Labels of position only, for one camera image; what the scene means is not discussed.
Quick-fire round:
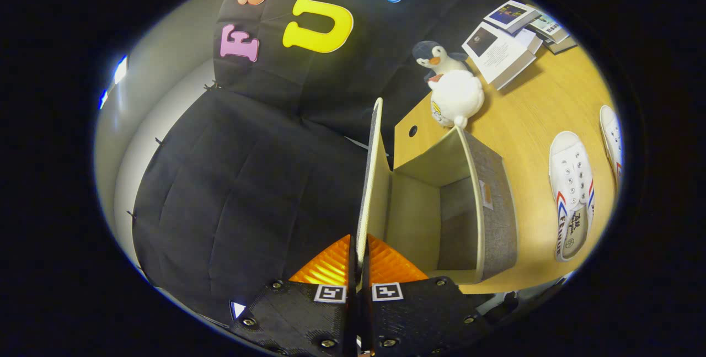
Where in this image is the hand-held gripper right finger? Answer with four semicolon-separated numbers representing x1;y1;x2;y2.
360;233;493;357

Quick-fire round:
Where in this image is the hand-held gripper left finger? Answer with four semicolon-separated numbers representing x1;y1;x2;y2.
229;234;358;357

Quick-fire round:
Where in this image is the grey fabric storage box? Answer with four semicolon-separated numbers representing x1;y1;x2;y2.
356;98;519;286

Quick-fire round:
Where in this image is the white striped canvas shoe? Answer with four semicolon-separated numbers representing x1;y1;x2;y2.
600;105;625;187
549;131;595;262

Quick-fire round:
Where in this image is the white round plush toy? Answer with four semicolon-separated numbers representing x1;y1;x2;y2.
427;70;486;129

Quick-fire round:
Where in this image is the grey penguin plush toy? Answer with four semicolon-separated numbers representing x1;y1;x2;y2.
413;40;469;79

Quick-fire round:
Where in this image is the white book with dark portrait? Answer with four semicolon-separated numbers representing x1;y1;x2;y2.
462;22;537;90

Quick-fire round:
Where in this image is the plain white book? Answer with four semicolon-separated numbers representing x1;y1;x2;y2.
513;27;544;54

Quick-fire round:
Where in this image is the book with blue picture cover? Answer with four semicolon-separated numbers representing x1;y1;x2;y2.
484;0;541;33

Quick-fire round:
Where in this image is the book with pale green cover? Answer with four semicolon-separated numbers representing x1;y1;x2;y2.
529;12;570;43

